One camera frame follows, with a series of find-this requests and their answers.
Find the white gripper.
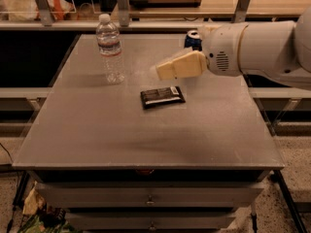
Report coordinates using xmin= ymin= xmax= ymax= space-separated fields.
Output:
xmin=155 ymin=22 xmax=248 ymax=80

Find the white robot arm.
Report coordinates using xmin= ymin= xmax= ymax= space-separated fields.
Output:
xmin=155 ymin=8 xmax=311 ymax=89

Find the clear plastic water bottle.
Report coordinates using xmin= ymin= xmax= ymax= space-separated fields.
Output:
xmin=96 ymin=14 xmax=125 ymax=84

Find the blue Pepsi soda can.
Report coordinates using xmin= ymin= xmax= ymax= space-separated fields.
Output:
xmin=184 ymin=30 xmax=202 ymax=51

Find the black snack bar wrapper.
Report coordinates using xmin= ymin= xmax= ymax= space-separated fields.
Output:
xmin=140 ymin=86 xmax=186 ymax=109

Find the grey upper drawer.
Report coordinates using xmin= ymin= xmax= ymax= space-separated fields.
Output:
xmin=36 ymin=183 xmax=263 ymax=209

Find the grey drawer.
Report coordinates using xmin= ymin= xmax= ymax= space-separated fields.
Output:
xmin=66 ymin=212 xmax=235 ymax=231
xmin=36 ymin=183 xmax=263 ymax=209

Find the white and orange plastic bag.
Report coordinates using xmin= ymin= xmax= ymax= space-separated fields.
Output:
xmin=0 ymin=0 xmax=75 ymax=21

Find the grey lower drawer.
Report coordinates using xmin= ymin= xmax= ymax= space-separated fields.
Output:
xmin=66 ymin=212 xmax=235 ymax=231

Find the green patterned bag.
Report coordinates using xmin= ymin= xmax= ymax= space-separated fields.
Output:
xmin=17 ymin=183 xmax=83 ymax=233

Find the grey metal shelf rail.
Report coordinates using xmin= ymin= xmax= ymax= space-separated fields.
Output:
xmin=0 ymin=20 xmax=225 ymax=32

